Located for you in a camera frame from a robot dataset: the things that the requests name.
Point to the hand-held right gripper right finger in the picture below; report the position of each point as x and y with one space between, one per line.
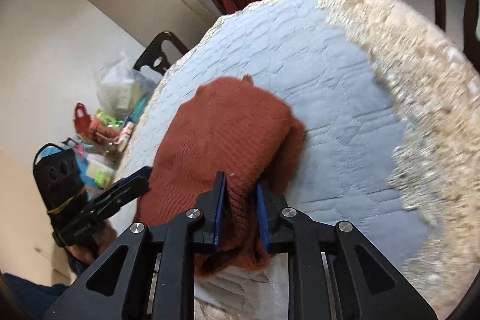
262 215

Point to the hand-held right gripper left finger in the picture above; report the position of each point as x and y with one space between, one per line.
220 207

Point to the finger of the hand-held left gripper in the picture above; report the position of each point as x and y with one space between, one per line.
116 202
137 177

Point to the rust red knit sweater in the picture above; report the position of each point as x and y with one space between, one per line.
225 132

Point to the person's left hand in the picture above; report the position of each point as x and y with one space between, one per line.
92 245

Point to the small green toy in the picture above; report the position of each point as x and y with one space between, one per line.
103 179

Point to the pink ribbon packet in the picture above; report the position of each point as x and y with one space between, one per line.
125 132

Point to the small red tote bag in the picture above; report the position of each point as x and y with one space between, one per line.
80 121

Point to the green printed packet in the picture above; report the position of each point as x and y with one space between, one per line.
107 117

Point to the teal blue packets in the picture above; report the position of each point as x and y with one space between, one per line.
139 106

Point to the translucent white plastic bag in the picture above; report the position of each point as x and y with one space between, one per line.
120 84

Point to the person's blue pants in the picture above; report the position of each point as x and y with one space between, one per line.
30 297

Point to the white quilted fringed table cover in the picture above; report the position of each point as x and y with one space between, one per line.
330 98

